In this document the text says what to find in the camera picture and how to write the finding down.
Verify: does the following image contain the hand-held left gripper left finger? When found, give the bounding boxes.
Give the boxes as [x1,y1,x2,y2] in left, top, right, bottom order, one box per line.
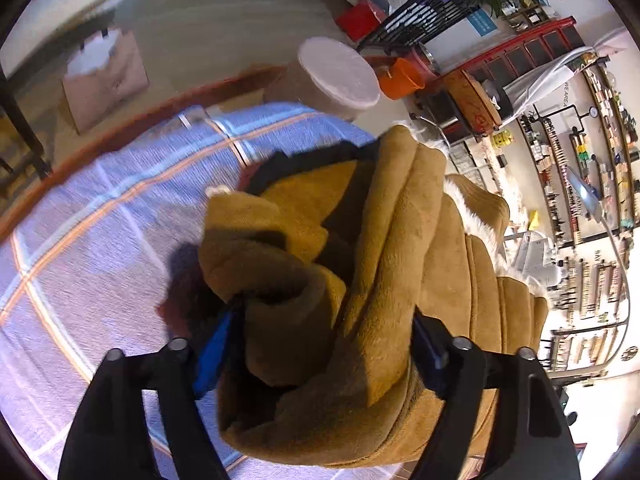
[57,307,236,480]

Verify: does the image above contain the brown suede jacket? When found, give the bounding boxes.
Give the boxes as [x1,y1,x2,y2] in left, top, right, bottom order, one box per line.
[197,125,551,470]

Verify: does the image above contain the blue sign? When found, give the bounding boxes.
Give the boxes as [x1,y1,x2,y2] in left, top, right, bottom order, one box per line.
[467,7,498,36]

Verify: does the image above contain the blue plaid blanket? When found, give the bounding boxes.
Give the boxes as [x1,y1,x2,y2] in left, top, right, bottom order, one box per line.
[0,102,401,480]

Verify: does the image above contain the red plastic container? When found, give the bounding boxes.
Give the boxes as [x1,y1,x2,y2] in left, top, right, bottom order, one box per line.
[335,1,383,41]

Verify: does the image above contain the white plastic sheet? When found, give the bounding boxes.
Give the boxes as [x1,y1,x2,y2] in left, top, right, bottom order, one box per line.
[505,45,608,121]

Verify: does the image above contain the black quilted jacket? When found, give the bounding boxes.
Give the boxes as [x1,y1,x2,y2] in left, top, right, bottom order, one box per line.
[245,137,383,196]

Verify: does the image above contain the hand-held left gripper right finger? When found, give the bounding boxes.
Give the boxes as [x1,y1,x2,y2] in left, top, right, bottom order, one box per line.
[410,315,582,480]

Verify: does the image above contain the dark wooden chair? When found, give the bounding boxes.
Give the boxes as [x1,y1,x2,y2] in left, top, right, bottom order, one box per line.
[0,67,53,201]

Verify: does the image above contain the red wooden ladder shelf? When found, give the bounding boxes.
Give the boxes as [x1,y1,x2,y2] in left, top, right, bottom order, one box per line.
[440,16,583,81]

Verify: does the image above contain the wall shelves of small products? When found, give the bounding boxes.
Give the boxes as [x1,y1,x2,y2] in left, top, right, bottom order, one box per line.
[520,60,640,361]

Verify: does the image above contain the orange bucket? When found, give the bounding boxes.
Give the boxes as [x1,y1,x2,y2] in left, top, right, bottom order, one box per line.
[378,57,426,101]

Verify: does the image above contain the brown paper bag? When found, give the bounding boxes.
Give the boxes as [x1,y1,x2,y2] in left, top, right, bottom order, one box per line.
[62,30,151,135]

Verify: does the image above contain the black metal rack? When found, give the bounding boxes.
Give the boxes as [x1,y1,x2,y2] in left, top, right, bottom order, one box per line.
[357,0,481,53]

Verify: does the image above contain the white countertop machine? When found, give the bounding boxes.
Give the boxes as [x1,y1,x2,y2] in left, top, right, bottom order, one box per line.
[505,230,561,286]

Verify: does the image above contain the round stool with white cushion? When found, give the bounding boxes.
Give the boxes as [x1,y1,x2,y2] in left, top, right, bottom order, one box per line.
[265,36,381,121]

